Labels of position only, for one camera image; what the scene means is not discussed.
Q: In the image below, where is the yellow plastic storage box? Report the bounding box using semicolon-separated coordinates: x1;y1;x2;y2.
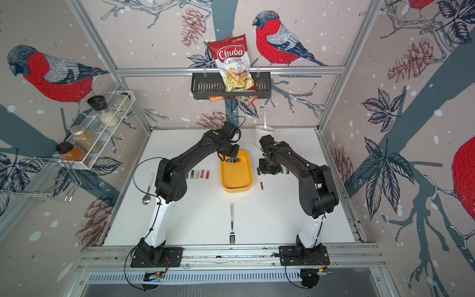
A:
221;150;254;193

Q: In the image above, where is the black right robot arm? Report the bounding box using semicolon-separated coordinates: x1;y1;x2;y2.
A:
257;135;339;257

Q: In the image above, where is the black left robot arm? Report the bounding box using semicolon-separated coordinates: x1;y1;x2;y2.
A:
137;121;241;261

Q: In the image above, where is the white cup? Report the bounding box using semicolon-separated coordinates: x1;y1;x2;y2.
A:
254;125;275;148

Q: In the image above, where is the pink straw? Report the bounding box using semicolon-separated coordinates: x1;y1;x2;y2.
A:
263;113;267;131

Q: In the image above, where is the Chuba cassava chips bag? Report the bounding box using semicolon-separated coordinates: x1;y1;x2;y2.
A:
208;35;254;90

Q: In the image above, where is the silver fork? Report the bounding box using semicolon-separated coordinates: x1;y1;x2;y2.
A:
230;203;236;245

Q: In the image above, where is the silver spoon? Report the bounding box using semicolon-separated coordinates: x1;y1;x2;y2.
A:
142;173;155;205

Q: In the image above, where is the black lid spice jar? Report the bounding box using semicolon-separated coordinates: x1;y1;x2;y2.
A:
87;95;119;127

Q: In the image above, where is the silver lid spice jar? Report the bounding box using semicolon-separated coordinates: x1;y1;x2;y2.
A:
70;125;102;154

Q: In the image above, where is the orange spice jar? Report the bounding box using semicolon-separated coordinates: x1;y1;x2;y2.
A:
56;142;90;163

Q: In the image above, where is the black wire basket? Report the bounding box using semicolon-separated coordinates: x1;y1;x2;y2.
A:
190;72;272;100

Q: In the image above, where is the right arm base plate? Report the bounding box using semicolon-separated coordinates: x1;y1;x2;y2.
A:
277;244;330;267

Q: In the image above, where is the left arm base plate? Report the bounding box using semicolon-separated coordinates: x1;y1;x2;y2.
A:
130;246;184;268

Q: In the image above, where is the white wire spice rack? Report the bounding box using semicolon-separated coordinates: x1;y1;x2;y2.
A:
38;90;136;170

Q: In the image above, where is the aluminium frame corner post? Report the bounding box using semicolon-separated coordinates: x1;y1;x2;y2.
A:
66;0;152;134

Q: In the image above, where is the aluminium front rail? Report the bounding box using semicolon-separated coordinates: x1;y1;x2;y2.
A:
73;243;388;272

